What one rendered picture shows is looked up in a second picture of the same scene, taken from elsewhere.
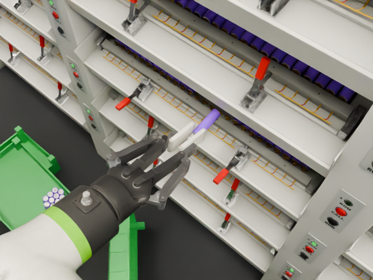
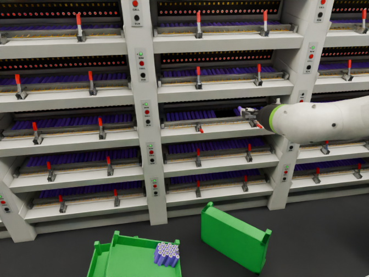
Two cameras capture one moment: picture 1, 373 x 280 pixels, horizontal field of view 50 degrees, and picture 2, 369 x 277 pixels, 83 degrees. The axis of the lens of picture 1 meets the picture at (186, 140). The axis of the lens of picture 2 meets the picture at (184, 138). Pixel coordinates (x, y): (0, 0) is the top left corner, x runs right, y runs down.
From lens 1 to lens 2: 0.87 m
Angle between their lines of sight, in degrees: 47
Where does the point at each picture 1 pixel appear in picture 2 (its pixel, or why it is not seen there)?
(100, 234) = not seen: hidden behind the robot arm
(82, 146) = (139, 229)
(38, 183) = (142, 255)
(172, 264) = not seen: hidden behind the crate
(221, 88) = (246, 86)
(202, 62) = (232, 84)
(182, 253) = not seen: hidden behind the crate
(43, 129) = (105, 241)
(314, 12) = (273, 34)
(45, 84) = (98, 205)
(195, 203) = (225, 190)
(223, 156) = (247, 127)
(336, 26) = (280, 34)
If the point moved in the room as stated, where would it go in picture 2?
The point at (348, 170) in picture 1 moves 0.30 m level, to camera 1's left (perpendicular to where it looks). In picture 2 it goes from (300, 79) to (274, 92)
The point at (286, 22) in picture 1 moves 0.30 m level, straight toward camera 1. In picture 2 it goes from (272, 36) to (360, 34)
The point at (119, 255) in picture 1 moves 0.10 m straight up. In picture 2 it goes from (235, 222) to (237, 205)
